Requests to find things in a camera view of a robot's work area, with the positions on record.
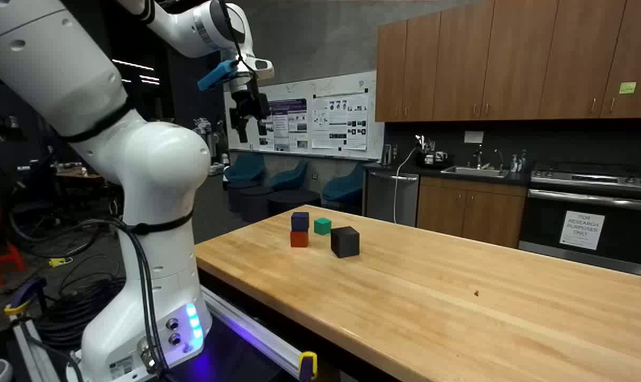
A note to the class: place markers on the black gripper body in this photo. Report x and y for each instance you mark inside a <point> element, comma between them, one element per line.
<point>249,101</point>

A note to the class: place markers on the purple block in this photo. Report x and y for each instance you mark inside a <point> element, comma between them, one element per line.
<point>300,222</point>

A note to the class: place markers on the green block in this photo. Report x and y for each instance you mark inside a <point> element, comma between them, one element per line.
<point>324,225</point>

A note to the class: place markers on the red block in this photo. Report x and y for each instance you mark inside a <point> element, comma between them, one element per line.
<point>300,239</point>

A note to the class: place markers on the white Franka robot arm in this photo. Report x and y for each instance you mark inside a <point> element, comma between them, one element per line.
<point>144,163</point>

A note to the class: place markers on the black block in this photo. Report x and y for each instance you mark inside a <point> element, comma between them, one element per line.
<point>344,243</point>

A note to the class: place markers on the blue chair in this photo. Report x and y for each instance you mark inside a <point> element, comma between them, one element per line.
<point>291,177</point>
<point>342,190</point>
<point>246,172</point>

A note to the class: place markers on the white poster board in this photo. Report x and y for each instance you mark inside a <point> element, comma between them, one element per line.
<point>335,118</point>

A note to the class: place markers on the stainless steel dishwasher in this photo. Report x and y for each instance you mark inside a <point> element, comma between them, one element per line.
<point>394,198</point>

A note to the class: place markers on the dark countertop appliance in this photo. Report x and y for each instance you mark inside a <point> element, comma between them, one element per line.
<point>432,155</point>

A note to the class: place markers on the metal sink with faucet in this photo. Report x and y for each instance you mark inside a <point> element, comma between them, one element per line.
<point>474,170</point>

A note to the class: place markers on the yellow floor tag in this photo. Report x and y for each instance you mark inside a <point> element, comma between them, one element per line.
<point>58,261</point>

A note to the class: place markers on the brown wooden base cabinet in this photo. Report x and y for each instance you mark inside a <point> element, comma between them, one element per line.
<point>471,210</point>

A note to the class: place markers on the blue yellow clamp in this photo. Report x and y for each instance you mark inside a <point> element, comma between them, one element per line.
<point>22,300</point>

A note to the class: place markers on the white paper sheet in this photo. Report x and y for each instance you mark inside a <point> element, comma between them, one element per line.
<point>583,229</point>

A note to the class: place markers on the black oven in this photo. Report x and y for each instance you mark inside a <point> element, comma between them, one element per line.
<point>588,212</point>

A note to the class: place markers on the green sticky note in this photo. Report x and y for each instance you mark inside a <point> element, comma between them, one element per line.
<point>627,88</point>

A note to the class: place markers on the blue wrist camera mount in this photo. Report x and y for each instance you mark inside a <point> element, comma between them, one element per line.
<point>219,72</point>

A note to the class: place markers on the aluminium frame rail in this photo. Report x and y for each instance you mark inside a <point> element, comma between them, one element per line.
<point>254,330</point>

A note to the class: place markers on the white wall outlet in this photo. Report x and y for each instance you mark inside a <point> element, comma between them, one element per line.
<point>474,137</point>

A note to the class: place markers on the brown wooden wall cabinets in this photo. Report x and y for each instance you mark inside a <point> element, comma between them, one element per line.
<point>518,60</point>

